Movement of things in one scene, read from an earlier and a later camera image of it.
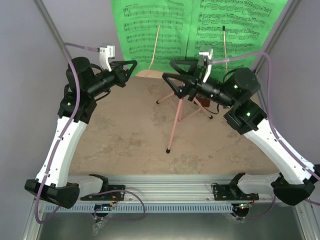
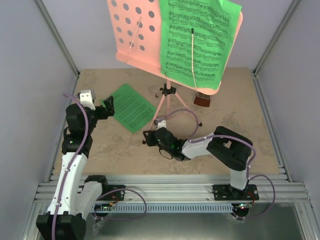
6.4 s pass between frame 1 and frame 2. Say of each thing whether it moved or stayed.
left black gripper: moved
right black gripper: moved
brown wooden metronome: stayed
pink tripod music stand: moved
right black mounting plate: stayed
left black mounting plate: stayed
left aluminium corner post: stayed
